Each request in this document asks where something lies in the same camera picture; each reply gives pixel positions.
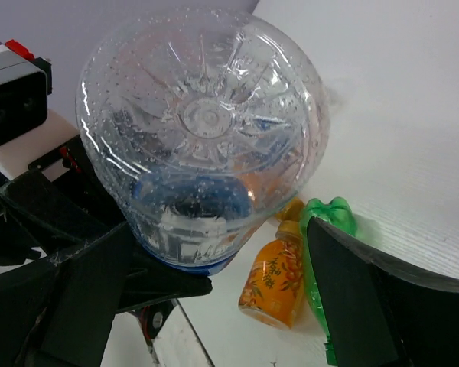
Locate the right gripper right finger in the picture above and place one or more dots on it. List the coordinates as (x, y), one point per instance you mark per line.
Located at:
(383, 311)

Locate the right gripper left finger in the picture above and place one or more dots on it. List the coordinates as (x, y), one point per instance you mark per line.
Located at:
(73, 272)

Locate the orange juice bottle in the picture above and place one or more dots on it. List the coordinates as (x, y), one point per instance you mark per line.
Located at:
(274, 288)

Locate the green plastic bottle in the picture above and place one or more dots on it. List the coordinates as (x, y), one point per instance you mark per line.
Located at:
(337, 213)

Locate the large clear blue-label bottle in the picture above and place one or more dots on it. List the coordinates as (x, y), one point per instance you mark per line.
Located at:
(201, 123)

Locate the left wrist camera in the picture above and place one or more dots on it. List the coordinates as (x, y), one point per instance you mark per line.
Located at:
(32, 136)

